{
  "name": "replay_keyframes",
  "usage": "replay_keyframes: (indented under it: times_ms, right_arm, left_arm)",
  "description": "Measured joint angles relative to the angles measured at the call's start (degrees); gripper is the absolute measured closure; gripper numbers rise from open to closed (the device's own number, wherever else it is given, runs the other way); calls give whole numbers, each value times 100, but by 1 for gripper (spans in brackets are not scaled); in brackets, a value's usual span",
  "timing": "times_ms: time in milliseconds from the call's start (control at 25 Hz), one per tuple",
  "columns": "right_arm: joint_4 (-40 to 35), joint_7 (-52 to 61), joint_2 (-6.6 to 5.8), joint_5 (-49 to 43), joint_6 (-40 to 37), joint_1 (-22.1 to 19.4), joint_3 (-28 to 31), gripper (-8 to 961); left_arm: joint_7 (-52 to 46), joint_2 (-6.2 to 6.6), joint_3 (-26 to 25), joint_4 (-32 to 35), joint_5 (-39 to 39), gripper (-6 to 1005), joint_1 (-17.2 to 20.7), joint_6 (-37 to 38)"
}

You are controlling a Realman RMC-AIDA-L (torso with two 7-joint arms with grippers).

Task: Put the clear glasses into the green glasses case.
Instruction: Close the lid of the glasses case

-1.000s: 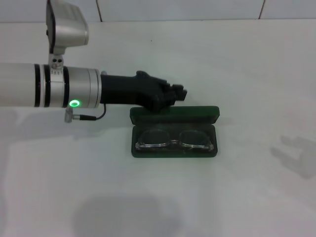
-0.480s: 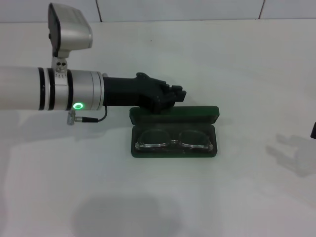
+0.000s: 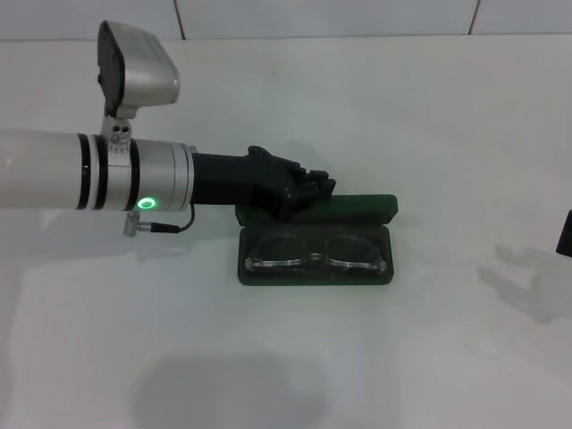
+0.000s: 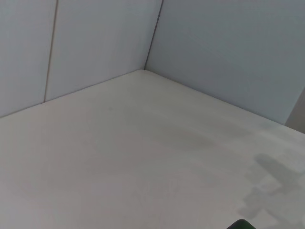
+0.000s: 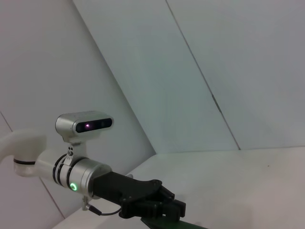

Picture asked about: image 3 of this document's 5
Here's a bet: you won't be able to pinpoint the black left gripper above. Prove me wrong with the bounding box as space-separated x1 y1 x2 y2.
190 145 337 221

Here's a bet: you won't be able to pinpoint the green glasses case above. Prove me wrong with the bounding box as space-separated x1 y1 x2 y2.
235 192 400 287

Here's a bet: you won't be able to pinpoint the clear plastic glasses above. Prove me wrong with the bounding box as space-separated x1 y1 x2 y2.
243 231 389 274

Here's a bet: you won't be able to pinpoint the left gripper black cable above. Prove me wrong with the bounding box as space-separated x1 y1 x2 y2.
122 203 198 238

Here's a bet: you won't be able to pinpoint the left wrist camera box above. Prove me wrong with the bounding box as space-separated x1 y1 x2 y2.
97 20 182 147

